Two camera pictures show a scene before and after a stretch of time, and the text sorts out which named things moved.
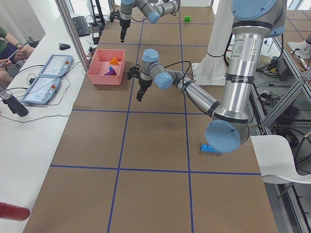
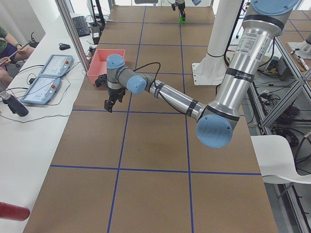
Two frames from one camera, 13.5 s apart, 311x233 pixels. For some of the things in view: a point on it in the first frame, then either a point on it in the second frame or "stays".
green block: (187, 19) to (182, 20)
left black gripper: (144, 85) to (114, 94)
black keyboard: (81, 25) stays
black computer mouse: (63, 46) stays
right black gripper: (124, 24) to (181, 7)
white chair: (275, 160) stays
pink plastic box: (107, 67) stays
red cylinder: (8, 211) stays
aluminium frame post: (74, 32) stays
